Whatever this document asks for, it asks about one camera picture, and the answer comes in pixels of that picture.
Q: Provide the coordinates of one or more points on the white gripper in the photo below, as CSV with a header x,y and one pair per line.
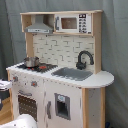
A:
x,y
4,88

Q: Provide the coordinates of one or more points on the white toy microwave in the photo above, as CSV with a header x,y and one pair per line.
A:
x,y
73,23

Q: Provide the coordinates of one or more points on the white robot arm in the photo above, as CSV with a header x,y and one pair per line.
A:
x,y
22,121

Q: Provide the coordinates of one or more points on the wooden toy kitchen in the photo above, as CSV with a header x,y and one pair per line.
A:
x,y
67,88

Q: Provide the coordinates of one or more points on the left red stove knob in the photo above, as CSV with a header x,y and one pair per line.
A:
x,y
15,78

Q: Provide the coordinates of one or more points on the red stove knob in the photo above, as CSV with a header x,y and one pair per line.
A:
x,y
34,83
15,78

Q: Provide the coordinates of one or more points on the right red stove knob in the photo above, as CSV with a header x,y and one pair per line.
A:
x,y
34,83

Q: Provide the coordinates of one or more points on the toy oven door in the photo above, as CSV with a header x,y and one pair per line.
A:
x,y
27,104

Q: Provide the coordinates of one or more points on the small metal pot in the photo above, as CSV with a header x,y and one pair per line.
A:
x,y
31,61

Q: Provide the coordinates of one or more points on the black toy stovetop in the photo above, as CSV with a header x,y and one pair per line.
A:
x,y
42,67

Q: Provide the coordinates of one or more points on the grey ice dispenser panel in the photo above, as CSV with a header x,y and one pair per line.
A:
x,y
62,106

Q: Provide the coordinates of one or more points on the grey range hood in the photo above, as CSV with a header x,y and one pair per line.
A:
x,y
43,23

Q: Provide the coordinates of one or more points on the grey toy sink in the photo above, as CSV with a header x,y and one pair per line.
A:
x,y
73,74

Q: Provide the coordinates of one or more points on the black toy faucet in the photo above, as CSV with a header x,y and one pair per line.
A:
x,y
81,64

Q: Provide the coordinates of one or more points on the grey cabinet door handle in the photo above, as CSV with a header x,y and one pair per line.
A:
x,y
48,109

